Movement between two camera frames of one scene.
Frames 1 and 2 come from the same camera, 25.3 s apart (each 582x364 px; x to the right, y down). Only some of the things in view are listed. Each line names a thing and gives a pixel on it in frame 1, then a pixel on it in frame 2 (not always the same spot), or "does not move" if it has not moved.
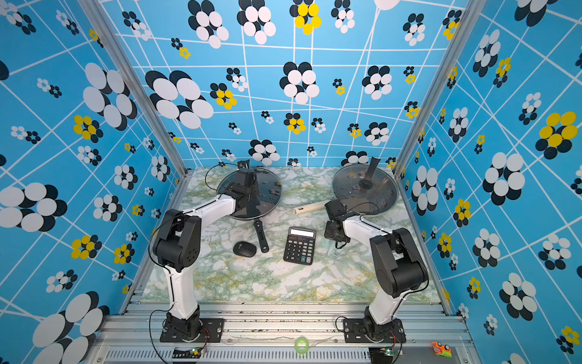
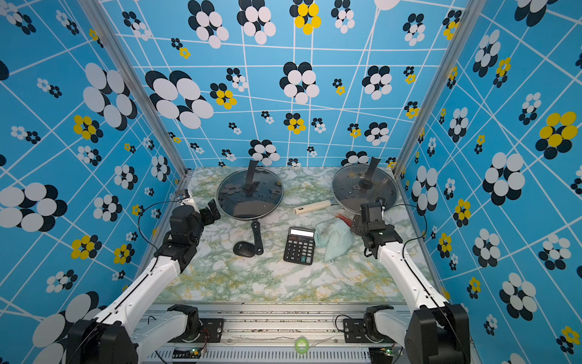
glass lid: (257, 192) does not move
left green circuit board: (186, 353) does not move
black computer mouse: (244, 249) does not move
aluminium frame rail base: (276, 332) does not move
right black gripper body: (329, 232) to (357, 222)
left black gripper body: (253, 192) to (207, 219)
